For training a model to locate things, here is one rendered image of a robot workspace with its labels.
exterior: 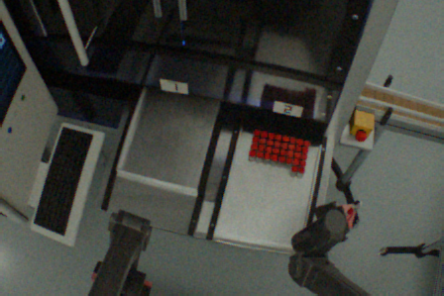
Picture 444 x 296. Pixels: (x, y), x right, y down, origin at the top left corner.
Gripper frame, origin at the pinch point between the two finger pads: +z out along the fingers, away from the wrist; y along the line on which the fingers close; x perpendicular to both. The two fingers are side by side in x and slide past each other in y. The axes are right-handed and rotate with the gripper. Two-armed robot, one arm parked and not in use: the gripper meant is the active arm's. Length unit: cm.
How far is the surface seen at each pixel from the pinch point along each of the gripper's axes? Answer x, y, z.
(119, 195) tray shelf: 63, 25, -24
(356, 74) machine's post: -5.5, 30.2, 15.9
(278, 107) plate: 26.2, 32.1, 16.1
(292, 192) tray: 33.5, 7.0, 15.8
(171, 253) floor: 132, -8, 20
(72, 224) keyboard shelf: 79, 22, -40
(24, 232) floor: 182, 27, -45
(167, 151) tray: 56, 33, -6
